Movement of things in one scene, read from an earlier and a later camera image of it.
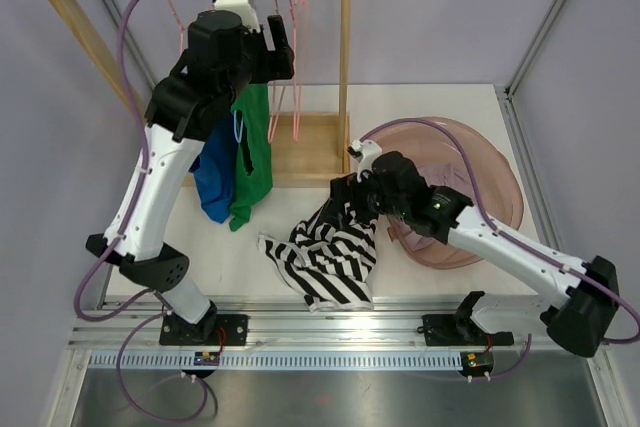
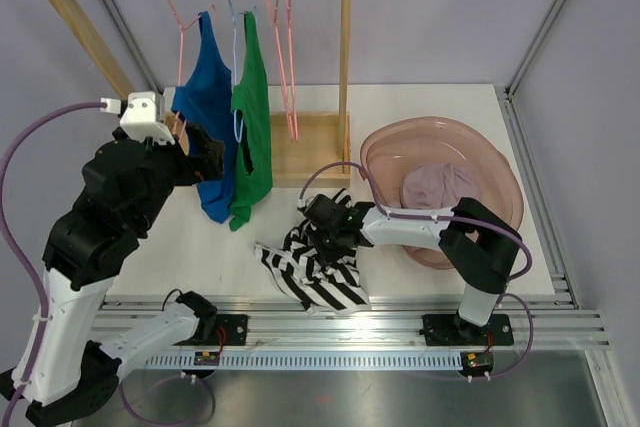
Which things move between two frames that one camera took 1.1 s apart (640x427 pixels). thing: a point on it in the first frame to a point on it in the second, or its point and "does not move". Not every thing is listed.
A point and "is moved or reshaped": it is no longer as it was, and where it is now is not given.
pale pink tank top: (442, 175) does not move
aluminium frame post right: (547, 21) does not move
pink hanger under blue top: (182, 40) does not move
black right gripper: (347, 189) to (328, 256)
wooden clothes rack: (306, 150) does not move
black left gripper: (274, 64) to (207, 164)
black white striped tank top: (329, 258) is moved or reshaped
